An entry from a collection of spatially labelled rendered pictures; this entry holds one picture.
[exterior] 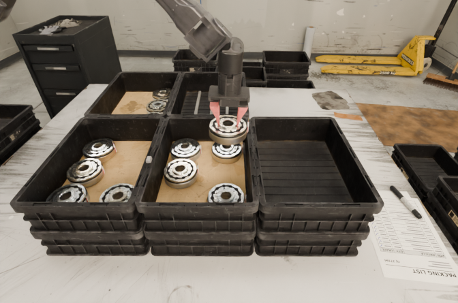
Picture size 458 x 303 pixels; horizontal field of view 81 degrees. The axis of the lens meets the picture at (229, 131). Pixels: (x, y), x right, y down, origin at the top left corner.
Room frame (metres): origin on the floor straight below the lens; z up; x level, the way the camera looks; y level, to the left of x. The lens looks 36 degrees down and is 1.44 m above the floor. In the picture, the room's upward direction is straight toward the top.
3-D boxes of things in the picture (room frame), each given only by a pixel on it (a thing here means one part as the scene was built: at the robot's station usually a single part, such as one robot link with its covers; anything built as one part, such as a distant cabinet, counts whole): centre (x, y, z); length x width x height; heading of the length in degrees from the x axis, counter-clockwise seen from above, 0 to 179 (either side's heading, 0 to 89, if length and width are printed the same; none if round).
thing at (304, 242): (0.61, -0.22, 0.76); 0.40 x 0.30 x 0.12; 0
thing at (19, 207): (0.61, 0.38, 0.92); 0.40 x 0.30 x 0.02; 0
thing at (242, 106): (0.60, -0.01, 1.08); 0.07 x 0.07 x 0.09; 89
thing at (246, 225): (0.61, 0.08, 0.87); 0.40 x 0.30 x 0.11; 0
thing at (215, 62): (2.39, 0.29, 0.37); 0.40 x 0.30 x 0.45; 87
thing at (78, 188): (0.50, 0.45, 0.86); 0.10 x 0.10 x 0.01
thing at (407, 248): (0.50, -0.54, 0.70); 0.33 x 0.23 x 0.01; 177
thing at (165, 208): (0.61, 0.08, 0.92); 0.40 x 0.30 x 0.02; 0
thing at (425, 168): (1.16, -1.20, 0.26); 0.40 x 0.30 x 0.23; 177
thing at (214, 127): (0.60, 0.00, 1.03); 0.10 x 0.10 x 0.01
